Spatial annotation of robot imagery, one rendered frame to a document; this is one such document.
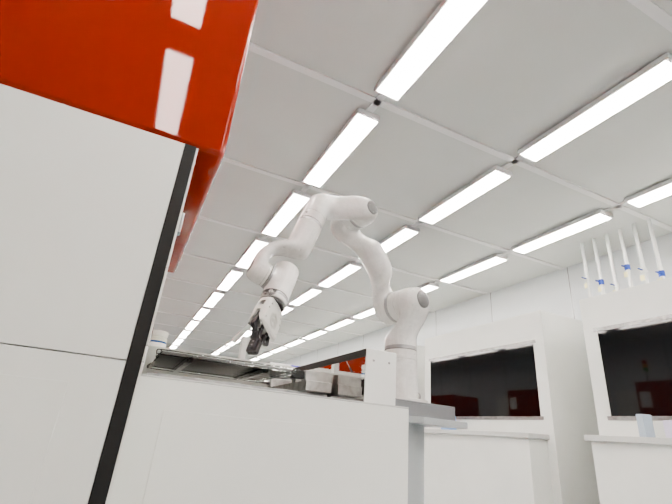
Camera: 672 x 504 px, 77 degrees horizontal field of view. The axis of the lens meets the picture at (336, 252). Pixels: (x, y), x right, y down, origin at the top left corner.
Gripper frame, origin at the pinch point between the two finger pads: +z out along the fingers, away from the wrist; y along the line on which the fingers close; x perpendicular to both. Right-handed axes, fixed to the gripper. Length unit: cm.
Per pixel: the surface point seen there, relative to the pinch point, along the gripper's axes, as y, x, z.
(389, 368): 10.4, -36.0, -1.2
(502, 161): 92, -78, -242
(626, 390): 243, -154, -145
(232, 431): -11.8, -12.0, 29.6
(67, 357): -47, -5, 37
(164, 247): -50, -11, 17
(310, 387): 14.3, -13.1, 3.0
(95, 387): -43, -8, 39
